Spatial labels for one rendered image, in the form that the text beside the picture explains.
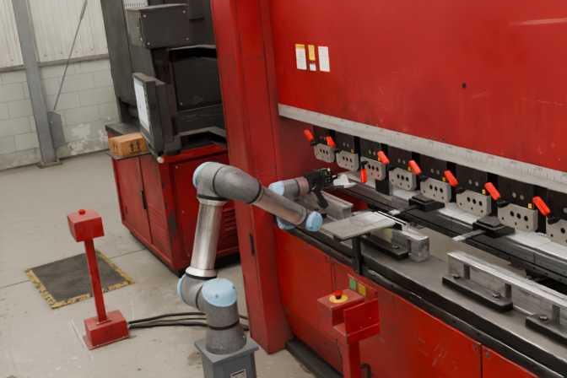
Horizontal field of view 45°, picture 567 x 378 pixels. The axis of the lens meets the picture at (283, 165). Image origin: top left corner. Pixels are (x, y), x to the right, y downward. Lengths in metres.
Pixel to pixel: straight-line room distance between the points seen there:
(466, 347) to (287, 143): 1.57
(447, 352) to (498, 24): 1.18
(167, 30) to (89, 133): 6.14
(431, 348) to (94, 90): 7.39
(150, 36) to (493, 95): 1.81
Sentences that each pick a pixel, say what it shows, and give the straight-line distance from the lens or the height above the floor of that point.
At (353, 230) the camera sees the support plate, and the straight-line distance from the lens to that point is 2.83.
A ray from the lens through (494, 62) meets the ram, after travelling 2.27.
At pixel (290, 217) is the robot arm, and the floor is 1.16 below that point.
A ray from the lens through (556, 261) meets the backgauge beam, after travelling 2.64.
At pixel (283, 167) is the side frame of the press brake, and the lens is 3.64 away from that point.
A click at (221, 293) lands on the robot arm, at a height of 0.99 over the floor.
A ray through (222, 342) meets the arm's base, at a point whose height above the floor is 0.82.
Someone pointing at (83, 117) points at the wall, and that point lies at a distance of 9.48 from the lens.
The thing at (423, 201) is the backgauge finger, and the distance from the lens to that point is 3.05.
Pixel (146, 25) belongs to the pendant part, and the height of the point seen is 1.86.
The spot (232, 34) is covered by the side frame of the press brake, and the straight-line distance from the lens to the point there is 3.44.
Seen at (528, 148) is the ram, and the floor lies 1.45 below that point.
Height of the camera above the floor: 2.02
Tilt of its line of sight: 15 degrees down
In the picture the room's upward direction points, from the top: 5 degrees counter-clockwise
